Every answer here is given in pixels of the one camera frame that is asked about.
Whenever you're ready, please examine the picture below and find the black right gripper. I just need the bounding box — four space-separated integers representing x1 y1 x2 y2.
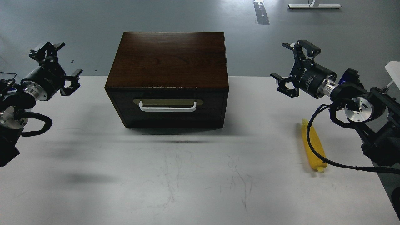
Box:
270 40 337 99

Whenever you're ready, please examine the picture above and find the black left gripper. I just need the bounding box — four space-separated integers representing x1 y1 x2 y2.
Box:
21 42 83 101

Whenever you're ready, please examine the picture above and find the wooden drawer with white handle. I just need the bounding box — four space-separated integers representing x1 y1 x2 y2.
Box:
111 90 225 109

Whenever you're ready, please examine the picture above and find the yellow corn cob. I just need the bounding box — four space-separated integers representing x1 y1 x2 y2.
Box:
301 118 328 173

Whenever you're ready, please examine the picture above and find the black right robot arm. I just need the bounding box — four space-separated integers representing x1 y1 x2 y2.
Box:
271 40 399 168

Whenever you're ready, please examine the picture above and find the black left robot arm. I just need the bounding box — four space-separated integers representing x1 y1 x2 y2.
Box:
0 42 83 167

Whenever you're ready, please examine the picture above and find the dark floor tape strip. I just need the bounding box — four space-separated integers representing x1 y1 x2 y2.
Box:
253 0 270 25

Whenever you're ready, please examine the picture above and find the white table leg base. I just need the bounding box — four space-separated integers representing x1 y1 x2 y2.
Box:
288 0 342 9

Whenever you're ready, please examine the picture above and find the white furniture at right edge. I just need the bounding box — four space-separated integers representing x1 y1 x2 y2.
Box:
383 61 400 93

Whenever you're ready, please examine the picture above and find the dark wooden cabinet box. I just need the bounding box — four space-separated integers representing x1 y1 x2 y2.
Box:
105 32 229 129

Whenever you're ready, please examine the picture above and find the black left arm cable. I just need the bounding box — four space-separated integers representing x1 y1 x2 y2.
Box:
14 112 53 137

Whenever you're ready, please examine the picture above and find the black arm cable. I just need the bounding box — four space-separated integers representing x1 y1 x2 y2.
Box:
306 104 400 175
14 112 53 137

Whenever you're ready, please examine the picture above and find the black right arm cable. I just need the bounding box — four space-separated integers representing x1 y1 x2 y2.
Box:
306 104 400 175

